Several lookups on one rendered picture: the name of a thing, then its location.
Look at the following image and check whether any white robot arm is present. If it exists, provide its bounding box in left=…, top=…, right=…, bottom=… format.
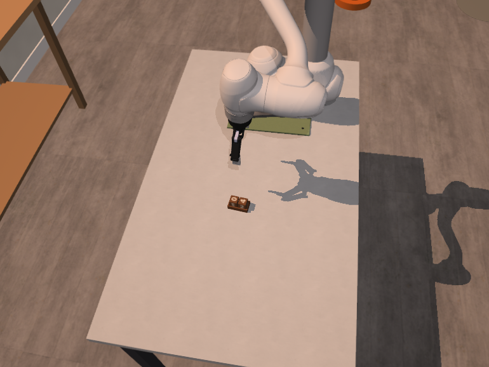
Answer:
left=220, top=0, right=344, bottom=124

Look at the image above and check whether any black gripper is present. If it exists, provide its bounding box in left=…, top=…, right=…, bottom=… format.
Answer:
left=228, top=118, right=252, bottom=165

